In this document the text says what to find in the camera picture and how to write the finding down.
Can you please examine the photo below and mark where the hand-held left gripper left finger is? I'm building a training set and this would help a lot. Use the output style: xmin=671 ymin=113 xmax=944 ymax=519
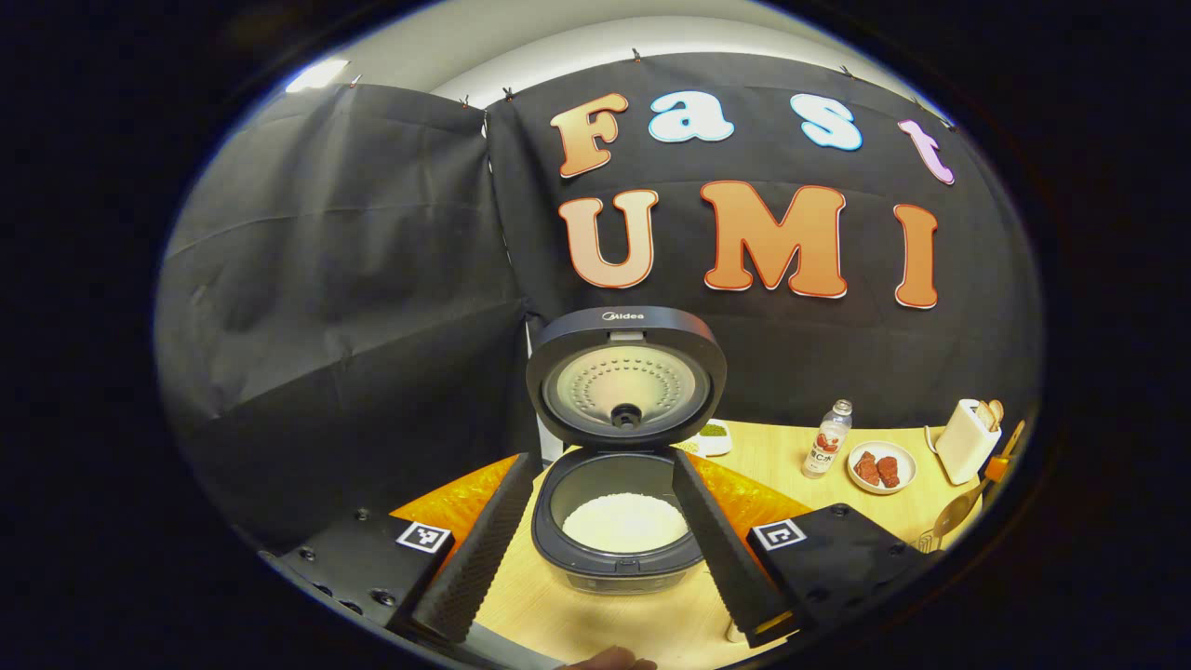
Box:
xmin=260 ymin=452 xmax=543 ymax=646

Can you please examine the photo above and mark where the white toaster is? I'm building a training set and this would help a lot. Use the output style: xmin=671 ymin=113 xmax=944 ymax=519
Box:
xmin=933 ymin=399 xmax=1004 ymax=486

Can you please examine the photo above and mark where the black backdrop cloth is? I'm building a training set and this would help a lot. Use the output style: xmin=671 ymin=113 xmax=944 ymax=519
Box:
xmin=156 ymin=53 xmax=1043 ymax=550

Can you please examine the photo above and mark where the white divided grain dish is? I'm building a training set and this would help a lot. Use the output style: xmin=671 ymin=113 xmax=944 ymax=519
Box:
xmin=684 ymin=421 xmax=733 ymax=457

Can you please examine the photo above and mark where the white round plate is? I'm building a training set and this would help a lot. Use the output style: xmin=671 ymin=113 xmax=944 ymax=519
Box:
xmin=847 ymin=440 xmax=917 ymax=495

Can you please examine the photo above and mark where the small clear drink bottle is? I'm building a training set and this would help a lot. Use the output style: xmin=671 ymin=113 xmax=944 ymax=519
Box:
xmin=802 ymin=399 xmax=853 ymax=480

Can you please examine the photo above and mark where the black rice cooker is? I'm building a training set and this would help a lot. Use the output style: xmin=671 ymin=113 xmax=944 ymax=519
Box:
xmin=526 ymin=306 xmax=729 ymax=596

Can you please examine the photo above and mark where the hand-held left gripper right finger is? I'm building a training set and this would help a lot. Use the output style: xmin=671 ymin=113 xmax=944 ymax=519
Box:
xmin=671 ymin=450 xmax=942 ymax=650

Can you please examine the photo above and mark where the wooden spoon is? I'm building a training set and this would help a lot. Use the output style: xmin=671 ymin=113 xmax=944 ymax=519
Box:
xmin=933 ymin=479 xmax=992 ymax=540

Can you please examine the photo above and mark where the white rice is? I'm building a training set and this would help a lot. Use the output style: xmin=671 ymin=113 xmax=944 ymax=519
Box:
xmin=562 ymin=493 xmax=689 ymax=555

